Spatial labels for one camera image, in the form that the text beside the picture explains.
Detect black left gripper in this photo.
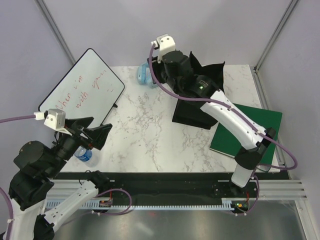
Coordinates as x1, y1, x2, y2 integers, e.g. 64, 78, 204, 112
46, 115, 113, 176

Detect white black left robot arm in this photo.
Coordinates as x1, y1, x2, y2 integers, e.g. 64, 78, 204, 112
1, 117, 113, 240

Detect light blue headphones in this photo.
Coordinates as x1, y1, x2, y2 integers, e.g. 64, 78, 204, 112
136, 62, 158, 89

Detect whiteboard with red writing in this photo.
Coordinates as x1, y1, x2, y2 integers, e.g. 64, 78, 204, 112
38, 48, 125, 128

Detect green binder folder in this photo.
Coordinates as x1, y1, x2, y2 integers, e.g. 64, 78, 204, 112
209, 104, 283, 159

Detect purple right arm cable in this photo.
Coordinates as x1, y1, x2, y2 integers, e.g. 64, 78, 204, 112
148, 42, 299, 172

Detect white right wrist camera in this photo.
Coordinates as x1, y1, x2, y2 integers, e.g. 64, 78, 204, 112
151, 34, 176, 63

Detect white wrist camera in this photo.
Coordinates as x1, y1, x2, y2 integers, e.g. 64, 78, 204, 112
151, 34, 176, 63
44, 109, 66, 132

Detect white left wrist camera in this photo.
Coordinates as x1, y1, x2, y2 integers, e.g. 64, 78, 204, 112
44, 109, 66, 132

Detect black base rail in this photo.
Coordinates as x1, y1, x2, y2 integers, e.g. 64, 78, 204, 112
52, 171, 291, 207

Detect white cable duct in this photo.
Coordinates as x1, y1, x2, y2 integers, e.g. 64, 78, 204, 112
45, 196, 250, 214

